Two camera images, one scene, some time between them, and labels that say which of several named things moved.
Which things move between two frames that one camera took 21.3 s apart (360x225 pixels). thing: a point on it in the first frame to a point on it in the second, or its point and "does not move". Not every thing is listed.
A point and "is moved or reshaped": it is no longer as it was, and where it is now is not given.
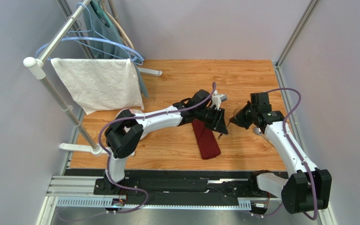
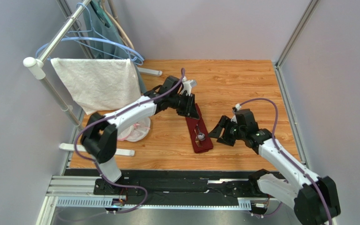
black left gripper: [218, 124] to [190, 109]
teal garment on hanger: [104, 41] does not move
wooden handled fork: [234, 113] is moved or reshaped
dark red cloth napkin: [208, 145] is moved or reshaped
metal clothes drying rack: [36, 66] does not move
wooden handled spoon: [258, 131] is moved or reshaped
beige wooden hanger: [119, 24] does not move
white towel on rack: [94, 85] does not move
